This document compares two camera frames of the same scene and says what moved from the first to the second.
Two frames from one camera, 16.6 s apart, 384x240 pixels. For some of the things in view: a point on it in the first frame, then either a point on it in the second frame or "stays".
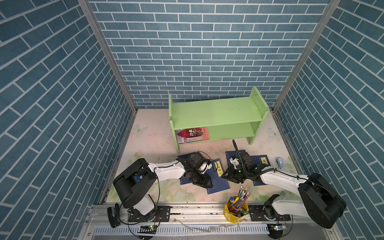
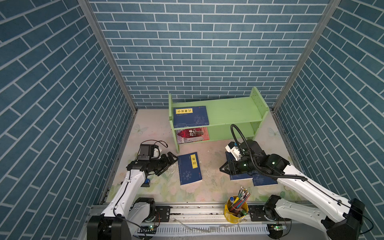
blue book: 215,173 to 189,116
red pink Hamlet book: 192,134 stays
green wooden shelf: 225,118 stays
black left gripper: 204,182 to 166,163
